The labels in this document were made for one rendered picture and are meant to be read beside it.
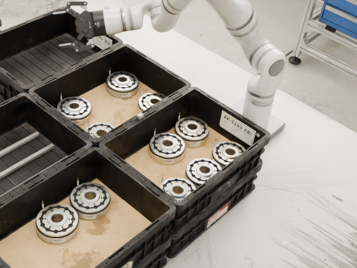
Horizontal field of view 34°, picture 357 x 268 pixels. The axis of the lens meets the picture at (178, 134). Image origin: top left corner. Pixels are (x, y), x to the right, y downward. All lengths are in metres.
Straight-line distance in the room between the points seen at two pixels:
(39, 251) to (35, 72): 0.72
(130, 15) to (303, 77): 2.02
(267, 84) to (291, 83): 1.72
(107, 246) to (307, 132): 0.91
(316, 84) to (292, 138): 1.56
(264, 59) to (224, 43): 2.00
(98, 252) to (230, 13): 0.70
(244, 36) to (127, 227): 0.61
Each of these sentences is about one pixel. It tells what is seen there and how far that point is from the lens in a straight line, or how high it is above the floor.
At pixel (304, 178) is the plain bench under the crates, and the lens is 1.88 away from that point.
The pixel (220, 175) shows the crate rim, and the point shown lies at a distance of 1.49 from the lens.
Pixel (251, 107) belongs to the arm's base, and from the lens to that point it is 1.85.
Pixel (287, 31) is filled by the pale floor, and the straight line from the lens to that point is 3.99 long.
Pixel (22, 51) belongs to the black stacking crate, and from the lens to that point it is 2.05.
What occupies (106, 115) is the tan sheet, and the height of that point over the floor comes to 0.83.
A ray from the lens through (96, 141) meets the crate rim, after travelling 1.55.
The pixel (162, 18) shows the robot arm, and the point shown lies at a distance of 1.69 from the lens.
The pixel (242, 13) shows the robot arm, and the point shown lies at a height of 1.23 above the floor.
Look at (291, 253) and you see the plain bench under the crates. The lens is 1.68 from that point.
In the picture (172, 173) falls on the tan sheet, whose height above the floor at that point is 0.83.
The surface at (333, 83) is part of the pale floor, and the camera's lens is 3.60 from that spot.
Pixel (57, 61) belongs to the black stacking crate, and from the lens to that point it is 2.00.
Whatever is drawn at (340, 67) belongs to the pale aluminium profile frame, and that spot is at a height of 0.13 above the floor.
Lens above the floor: 1.99
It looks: 42 degrees down
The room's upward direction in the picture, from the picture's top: 8 degrees clockwise
